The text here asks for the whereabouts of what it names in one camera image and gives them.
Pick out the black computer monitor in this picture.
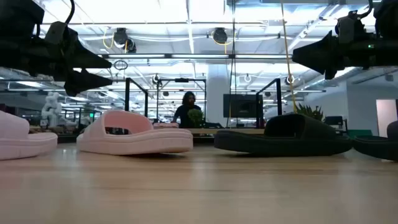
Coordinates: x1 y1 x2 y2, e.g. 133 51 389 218
223 93 264 119

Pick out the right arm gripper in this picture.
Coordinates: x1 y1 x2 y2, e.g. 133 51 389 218
292 10 398 81

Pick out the ceiling cable reel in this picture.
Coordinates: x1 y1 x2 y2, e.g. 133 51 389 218
212 27 229 45
113 27 137 54

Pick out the black background rig frame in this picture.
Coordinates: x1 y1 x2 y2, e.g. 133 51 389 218
155 77 207 123

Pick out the person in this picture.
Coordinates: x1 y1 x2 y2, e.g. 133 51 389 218
172 90 203 129

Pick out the white robot figure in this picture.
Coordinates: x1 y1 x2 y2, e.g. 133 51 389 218
40 91 63 128

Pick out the green box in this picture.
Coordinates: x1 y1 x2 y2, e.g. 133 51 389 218
347 129 373 139

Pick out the hanging yellow cable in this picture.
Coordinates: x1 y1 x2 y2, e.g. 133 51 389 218
280 0 298 114

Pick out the black metal wood-board shelf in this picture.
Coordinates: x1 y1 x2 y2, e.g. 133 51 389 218
124 77 284 138

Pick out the potted aloe plant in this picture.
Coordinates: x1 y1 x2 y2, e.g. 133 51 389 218
294 103 325 123

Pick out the black slide sandal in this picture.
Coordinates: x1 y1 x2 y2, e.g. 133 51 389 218
353 120 398 162
213 113 354 157

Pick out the pink slide sandal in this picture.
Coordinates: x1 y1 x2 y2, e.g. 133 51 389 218
0 110 58 161
76 109 194 156

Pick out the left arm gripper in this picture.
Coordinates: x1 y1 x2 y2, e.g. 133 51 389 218
0 21 114 97

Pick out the small green bushy plant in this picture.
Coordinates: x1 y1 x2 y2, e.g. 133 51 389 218
187 108 205 126

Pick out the hanging black cable loop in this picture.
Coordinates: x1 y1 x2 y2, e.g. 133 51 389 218
113 59 129 71

